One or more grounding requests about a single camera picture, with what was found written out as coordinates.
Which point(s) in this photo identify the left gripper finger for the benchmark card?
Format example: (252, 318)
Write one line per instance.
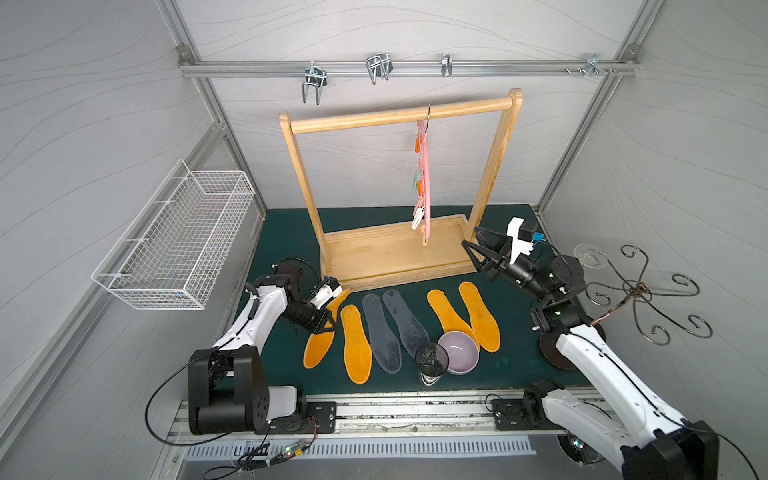
(327, 327)
(333, 318)

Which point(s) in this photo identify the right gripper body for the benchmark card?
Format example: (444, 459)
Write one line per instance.
(498, 262)

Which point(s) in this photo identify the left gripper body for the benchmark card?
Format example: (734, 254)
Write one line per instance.
(324, 318)

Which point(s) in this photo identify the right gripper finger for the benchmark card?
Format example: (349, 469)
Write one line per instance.
(492, 240)
(479, 254)

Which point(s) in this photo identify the yellow insole rearmost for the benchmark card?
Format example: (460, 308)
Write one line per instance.
(318, 345)

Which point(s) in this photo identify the wooden clothes rack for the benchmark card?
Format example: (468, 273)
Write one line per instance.
(393, 254)

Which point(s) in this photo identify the yellow insole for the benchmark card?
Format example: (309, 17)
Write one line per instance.
(449, 319)
(357, 353)
(483, 323)

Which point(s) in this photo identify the dark navy insole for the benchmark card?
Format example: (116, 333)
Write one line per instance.
(412, 333)
(384, 344)

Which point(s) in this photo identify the pink clip hanger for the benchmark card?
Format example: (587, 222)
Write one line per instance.
(421, 215)

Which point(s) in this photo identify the yellow insole back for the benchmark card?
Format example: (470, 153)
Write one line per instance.
(357, 353)

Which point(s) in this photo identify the yellow insole front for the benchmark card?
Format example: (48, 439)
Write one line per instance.
(483, 323)

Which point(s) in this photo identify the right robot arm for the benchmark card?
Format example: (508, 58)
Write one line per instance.
(645, 438)

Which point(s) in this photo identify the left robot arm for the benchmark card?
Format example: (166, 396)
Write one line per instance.
(228, 390)

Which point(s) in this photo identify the hanging wine glass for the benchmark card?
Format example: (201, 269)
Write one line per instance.
(590, 256)

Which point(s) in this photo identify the metal glass holder stand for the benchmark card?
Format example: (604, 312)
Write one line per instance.
(635, 291)

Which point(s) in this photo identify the purple bowl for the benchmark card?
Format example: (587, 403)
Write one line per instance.
(462, 350)

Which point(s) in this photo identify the white vented strip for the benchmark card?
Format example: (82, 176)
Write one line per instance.
(451, 447)

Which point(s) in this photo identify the small metal hook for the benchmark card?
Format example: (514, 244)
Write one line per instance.
(446, 65)

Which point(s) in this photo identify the metal corner hook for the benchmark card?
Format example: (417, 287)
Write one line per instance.
(591, 67)

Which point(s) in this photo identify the metal loop hook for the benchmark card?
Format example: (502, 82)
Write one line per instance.
(379, 66)

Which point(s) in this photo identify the metal double hook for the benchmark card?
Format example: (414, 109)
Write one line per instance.
(315, 79)

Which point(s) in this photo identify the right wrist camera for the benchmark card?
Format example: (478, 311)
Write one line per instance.
(524, 235)

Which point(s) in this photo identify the white wire basket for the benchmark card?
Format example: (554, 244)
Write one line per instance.
(171, 254)

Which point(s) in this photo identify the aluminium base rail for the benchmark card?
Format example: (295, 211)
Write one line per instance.
(420, 414)

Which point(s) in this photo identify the aluminium top rail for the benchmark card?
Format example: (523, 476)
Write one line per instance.
(430, 68)

